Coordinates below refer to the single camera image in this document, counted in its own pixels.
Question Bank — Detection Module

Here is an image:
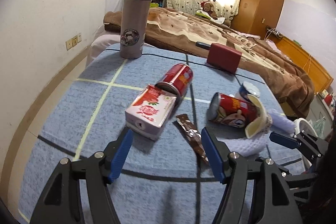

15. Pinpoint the pink strawberry milk carton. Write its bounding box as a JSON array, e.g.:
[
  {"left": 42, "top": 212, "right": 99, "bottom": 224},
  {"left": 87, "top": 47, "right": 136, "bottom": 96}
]
[{"left": 125, "top": 84, "right": 177, "bottom": 141}]

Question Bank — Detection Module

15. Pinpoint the wooden wardrobe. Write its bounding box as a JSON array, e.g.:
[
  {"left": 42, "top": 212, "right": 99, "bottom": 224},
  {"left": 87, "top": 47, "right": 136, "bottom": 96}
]
[{"left": 231, "top": 0, "right": 284, "bottom": 38}]

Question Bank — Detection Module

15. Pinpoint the red soda can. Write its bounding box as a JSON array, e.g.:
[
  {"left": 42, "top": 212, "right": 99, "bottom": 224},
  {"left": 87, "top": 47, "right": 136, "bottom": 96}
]
[{"left": 155, "top": 63, "right": 193, "bottom": 105}]

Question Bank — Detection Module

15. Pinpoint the teddy bear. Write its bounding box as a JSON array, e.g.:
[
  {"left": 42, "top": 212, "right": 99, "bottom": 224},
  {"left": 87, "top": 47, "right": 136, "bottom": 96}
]
[{"left": 201, "top": 1, "right": 218, "bottom": 19}]

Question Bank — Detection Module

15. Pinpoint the black remote control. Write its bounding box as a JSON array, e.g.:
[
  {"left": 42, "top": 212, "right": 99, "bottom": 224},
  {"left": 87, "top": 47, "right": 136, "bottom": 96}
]
[{"left": 195, "top": 41, "right": 211, "bottom": 50}]

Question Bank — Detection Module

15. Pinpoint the lavender foam net sleeve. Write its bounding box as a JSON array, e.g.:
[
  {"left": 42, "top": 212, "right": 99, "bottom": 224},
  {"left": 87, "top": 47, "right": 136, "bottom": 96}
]
[{"left": 267, "top": 109, "right": 295, "bottom": 134}]

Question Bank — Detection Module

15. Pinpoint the white trash bin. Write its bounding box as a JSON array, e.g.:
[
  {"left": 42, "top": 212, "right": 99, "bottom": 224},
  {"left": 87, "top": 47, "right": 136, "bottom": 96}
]
[{"left": 294, "top": 118, "right": 318, "bottom": 170}]

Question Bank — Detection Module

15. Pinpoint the dark red box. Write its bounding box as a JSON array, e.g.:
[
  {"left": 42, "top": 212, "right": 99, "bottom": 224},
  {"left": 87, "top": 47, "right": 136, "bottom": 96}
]
[{"left": 207, "top": 43, "right": 242, "bottom": 74}]

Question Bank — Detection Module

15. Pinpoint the brown bed blanket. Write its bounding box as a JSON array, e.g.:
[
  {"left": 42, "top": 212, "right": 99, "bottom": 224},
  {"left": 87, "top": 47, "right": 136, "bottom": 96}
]
[{"left": 102, "top": 7, "right": 315, "bottom": 117}]

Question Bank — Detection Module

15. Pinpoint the patterned paper cup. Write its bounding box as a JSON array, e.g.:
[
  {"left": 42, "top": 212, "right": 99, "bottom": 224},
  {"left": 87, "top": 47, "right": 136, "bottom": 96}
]
[{"left": 245, "top": 94, "right": 272, "bottom": 139}]

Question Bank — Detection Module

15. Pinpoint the white yogurt cup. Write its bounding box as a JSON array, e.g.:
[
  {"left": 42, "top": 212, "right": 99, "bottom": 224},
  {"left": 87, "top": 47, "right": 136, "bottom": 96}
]
[{"left": 234, "top": 81, "right": 260, "bottom": 102}]

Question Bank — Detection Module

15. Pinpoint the red cup on cabinet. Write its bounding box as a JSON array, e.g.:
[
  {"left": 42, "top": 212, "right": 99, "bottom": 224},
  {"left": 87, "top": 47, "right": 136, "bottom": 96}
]
[{"left": 324, "top": 94, "right": 333, "bottom": 106}]

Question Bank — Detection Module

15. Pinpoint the grey thermos bottle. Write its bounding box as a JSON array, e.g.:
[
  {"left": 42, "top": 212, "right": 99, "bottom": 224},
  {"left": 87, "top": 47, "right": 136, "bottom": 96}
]
[{"left": 120, "top": 0, "right": 151, "bottom": 59}]

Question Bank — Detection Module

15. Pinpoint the red cartoon can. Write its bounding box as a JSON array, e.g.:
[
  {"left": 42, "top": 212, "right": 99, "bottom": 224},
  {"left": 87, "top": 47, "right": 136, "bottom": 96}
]
[{"left": 207, "top": 92, "right": 260, "bottom": 128}]

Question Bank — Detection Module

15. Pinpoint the cluttered wooden shelf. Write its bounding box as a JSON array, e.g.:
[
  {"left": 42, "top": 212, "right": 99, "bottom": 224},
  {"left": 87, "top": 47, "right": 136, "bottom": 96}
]
[{"left": 150, "top": 0, "right": 167, "bottom": 8}]

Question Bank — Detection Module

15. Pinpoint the brown snack wrapper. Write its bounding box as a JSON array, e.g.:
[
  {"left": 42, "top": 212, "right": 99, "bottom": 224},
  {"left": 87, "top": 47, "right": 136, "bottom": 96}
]
[{"left": 176, "top": 114, "right": 209, "bottom": 164}]

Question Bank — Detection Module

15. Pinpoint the blue patterned tablecloth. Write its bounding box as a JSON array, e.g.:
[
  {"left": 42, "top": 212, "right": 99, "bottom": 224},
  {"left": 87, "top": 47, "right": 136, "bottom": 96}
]
[{"left": 18, "top": 45, "right": 304, "bottom": 223}]

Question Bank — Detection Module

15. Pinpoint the wall socket plate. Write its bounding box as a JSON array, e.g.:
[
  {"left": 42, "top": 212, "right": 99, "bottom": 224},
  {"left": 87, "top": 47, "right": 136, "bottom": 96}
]
[{"left": 66, "top": 33, "right": 82, "bottom": 50}]

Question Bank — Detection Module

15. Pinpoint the hanging plastic bag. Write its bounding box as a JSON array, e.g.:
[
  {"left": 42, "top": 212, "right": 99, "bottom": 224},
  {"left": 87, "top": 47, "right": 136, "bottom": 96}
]
[{"left": 313, "top": 116, "right": 326, "bottom": 139}]

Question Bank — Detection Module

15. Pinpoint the wooden headboard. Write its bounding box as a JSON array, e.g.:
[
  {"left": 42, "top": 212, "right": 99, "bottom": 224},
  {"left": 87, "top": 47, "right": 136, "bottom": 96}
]
[{"left": 270, "top": 34, "right": 334, "bottom": 93}]

